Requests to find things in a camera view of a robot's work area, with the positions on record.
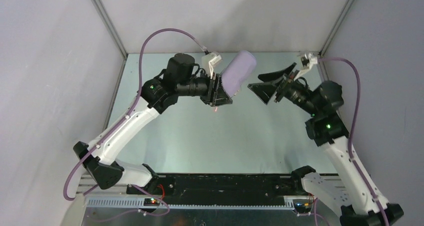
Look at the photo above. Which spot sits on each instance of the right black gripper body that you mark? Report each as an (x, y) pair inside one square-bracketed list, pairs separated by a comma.
[(284, 87)]

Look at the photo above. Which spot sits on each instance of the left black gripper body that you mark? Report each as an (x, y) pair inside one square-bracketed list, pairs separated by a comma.
[(214, 91)]

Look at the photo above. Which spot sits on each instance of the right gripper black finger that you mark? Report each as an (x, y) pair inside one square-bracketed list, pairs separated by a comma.
[(272, 76), (266, 90)]

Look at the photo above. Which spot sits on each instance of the grey umbrella case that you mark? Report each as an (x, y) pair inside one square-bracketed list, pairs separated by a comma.
[(238, 70)]

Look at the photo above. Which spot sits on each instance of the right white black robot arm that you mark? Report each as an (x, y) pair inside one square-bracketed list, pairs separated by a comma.
[(360, 202)]

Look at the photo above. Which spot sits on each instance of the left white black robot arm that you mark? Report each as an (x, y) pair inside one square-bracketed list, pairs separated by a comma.
[(182, 77)]

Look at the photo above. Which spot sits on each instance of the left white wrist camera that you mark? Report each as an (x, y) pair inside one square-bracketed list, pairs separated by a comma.
[(209, 62)]

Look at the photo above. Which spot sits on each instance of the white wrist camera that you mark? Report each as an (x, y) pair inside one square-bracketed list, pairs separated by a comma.
[(209, 62), (308, 61)]

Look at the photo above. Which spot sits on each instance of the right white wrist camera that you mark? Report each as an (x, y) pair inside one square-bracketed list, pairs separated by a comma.
[(308, 61)]

